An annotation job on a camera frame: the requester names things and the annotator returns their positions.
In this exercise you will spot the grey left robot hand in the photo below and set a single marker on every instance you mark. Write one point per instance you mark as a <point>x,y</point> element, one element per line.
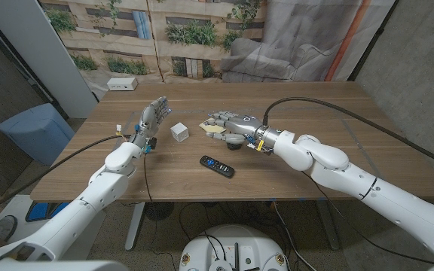
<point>147,120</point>

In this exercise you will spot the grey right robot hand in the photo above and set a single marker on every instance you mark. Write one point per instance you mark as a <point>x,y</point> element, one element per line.
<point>243,126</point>

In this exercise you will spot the black TV remote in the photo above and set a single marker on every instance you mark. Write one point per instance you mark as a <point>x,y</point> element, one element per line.
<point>217,167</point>

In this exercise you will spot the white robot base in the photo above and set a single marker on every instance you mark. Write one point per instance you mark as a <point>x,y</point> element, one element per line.
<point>234,244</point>

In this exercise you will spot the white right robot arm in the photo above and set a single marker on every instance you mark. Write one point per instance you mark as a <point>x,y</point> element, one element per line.
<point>352,177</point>

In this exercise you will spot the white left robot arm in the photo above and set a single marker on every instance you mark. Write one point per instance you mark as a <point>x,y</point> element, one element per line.
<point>85,203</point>

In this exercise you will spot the yellow sticky note pad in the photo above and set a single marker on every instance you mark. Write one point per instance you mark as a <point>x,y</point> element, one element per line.
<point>213,129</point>

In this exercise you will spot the white cube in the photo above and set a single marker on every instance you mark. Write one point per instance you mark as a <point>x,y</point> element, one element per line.
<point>179,132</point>

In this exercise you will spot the white power strip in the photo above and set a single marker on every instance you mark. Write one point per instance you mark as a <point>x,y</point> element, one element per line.
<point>122,84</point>

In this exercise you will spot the black round floor fan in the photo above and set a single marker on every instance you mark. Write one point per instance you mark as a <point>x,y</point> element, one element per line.
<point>159,211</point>

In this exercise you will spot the printed backdrop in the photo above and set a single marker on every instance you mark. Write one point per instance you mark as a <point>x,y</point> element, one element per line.
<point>209,37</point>

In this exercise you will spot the grey table leg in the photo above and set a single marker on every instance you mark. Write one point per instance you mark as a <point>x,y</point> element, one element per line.
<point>135,226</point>
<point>327,226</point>

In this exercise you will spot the blue plastic bin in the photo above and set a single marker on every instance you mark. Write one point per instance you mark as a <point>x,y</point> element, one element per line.
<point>36,131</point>

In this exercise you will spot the grey tape outline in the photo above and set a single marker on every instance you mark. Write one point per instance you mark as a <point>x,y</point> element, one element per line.
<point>360,145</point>

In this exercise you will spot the white leaning panel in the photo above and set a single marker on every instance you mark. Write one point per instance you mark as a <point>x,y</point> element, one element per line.
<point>43,49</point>

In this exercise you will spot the white and blue floor object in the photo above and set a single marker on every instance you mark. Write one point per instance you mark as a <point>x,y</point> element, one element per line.
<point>40,211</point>

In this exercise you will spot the white robot torso edge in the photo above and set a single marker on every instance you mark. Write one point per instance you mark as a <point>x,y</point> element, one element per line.
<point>51,266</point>

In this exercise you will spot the black backdrop frame pole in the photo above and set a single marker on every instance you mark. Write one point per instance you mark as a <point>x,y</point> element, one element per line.
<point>371,41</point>

